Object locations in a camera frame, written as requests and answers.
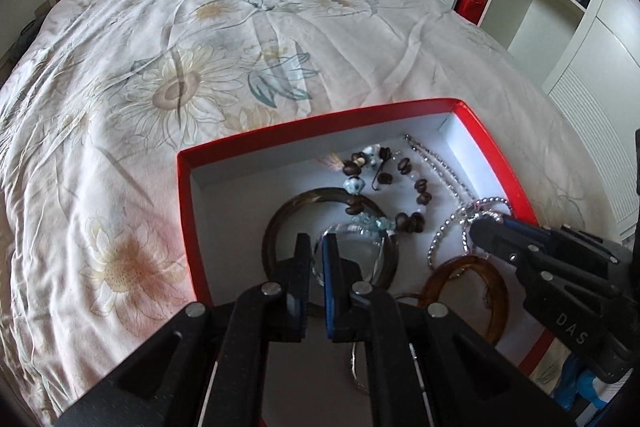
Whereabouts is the dark brown bangle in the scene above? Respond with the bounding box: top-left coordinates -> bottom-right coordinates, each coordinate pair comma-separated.
262,188 -> 401,293

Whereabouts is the silver bead chain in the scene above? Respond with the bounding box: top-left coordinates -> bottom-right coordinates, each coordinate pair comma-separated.
403,133 -> 483,208

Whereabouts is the silver twisted bracelet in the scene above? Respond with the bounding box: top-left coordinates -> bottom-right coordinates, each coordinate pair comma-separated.
461,202 -> 506,258
427,196 -> 513,269

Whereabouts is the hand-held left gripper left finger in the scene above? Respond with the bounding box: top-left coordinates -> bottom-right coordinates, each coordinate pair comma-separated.
57,233 -> 312,427

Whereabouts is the floral blanket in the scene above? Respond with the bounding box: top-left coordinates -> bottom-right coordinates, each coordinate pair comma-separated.
0,0 -> 601,427

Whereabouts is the dark object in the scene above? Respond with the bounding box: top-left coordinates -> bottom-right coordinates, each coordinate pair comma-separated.
0,19 -> 38,75

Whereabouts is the red box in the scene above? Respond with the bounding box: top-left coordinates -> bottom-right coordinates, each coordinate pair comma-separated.
176,98 -> 555,427

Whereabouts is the white wardrobe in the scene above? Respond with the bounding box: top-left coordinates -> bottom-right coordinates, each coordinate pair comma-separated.
385,0 -> 640,238

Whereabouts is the red bag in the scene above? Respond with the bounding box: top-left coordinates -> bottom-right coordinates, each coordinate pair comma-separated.
457,0 -> 485,25

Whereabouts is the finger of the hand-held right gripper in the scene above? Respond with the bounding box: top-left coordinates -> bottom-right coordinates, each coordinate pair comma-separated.
500,213 -> 632,268
470,218 -> 621,313

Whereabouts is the amber bangle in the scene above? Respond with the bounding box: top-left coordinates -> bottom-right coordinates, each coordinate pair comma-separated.
417,255 -> 510,343

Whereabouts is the dark beaded bracelet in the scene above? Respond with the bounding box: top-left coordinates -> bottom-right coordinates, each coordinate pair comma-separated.
342,146 -> 432,238

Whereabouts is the blue clothing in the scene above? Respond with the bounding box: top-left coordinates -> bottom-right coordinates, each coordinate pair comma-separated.
552,354 -> 621,410

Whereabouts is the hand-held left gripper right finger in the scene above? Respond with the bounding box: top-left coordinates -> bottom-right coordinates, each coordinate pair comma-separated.
322,237 -> 566,427

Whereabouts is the large silver bangle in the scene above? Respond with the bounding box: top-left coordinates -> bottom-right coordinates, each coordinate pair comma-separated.
310,227 -> 388,288

